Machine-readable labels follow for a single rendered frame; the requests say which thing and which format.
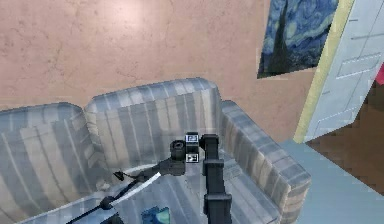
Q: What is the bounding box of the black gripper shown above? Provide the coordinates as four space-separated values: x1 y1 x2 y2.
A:
99 139 187 211

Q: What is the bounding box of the grey blue striped sofa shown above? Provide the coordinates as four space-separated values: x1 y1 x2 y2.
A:
0 77 313 224

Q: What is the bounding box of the teal blue box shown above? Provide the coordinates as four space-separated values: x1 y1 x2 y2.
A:
140 206 171 224

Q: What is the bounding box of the pale grey room door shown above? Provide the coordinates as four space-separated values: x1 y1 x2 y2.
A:
304 0 384 143

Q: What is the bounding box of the red object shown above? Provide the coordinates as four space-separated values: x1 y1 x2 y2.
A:
375 62 384 86

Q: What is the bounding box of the blue swirl wall painting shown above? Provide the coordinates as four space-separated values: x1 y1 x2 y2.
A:
256 0 340 80

